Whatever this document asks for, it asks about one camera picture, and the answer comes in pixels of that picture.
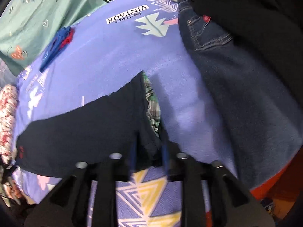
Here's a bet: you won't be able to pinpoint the green printed blanket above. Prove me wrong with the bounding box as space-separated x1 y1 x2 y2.
1 0 114 76

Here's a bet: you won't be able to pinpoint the blue denim jeans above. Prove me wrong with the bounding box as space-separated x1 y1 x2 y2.
178 0 302 189

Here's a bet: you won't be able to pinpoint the floral bolster pillow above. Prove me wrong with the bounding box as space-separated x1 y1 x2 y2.
0 84 18 163

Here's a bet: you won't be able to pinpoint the dark navy pants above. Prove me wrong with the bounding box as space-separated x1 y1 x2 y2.
16 72 180 178

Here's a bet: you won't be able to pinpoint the blue folded garment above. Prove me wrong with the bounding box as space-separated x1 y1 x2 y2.
40 26 75 73

